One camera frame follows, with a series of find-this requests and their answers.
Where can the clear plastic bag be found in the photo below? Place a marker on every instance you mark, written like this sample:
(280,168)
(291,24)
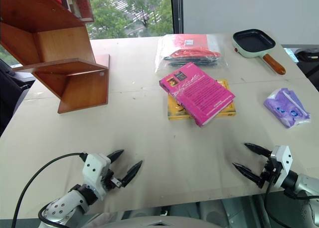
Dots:
(216,42)

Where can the zigzag wooden bookshelf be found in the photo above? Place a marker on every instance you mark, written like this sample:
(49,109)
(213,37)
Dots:
(74,88)

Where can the black window frame post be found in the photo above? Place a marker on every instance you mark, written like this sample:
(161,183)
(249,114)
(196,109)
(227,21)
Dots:
(177,11)

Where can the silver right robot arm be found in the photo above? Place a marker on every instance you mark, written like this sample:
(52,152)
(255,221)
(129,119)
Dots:
(305,185)

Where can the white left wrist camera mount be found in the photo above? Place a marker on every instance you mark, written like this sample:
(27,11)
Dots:
(96,168)

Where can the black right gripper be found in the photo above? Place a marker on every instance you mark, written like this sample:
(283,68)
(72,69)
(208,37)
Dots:
(268,175)

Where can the pink paperback book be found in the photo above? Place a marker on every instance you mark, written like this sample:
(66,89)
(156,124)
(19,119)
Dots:
(199,93)

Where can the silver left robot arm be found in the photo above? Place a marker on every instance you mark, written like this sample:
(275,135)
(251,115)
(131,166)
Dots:
(64,205)

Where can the pale blue packet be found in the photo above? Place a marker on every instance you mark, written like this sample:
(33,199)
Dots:
(291,54)

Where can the purple tissue pack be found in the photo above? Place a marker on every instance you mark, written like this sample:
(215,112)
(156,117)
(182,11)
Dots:
(286,107)

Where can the yellow book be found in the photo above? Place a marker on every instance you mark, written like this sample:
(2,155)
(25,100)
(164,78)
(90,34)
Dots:
(174,110)

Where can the pale book with visible pages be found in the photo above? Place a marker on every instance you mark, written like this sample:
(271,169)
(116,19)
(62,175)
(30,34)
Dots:
(71,1)

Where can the grey rounded robot torso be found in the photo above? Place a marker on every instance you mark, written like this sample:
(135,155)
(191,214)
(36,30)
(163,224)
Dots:
(172,221)

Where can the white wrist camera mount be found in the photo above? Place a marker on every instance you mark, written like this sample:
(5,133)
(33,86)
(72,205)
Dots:
(96,168)
(282,163)

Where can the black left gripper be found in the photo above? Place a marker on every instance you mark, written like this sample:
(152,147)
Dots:
(111,181)

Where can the red and black bundle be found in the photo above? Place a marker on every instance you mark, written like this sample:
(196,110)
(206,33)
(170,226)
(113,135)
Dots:
(194,55)

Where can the mint green mini frying pan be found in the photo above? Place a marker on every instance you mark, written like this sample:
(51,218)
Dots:
(253,42)

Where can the black office chair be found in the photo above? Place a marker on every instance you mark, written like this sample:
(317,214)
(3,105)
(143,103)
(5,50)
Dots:
(309,63)

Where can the red flat packet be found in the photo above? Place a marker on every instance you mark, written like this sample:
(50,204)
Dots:
(194,42)

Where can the dark chair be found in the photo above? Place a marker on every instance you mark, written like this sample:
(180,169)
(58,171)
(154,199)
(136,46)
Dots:
(8,93)

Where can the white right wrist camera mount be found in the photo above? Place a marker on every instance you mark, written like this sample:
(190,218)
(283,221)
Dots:
(282,163)

